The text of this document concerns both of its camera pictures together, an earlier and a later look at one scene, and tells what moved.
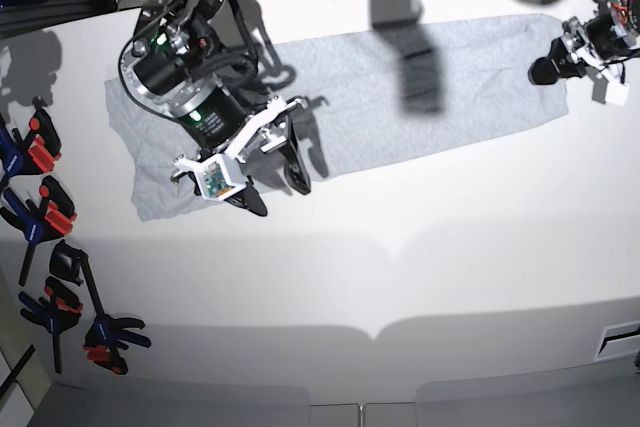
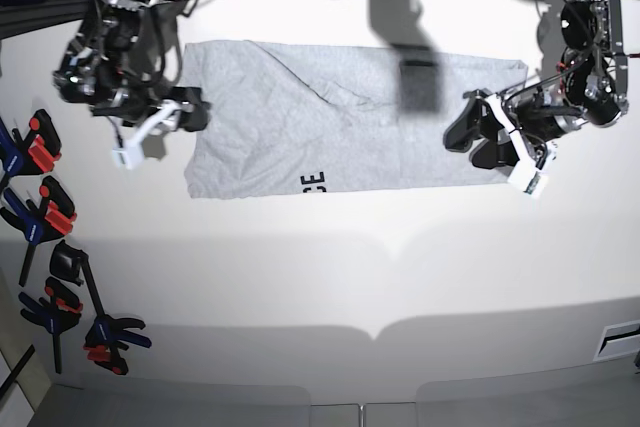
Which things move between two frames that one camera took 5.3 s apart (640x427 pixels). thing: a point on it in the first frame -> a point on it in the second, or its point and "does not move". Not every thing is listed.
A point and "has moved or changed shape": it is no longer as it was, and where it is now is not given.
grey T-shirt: [357, 99] has moved or changed shape
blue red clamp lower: [58, 310] does not move
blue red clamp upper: [34, 154] does not move
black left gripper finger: [295, 172] -> [196, 119]
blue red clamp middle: [52, 218] does not move
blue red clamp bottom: [105, 338] does not move
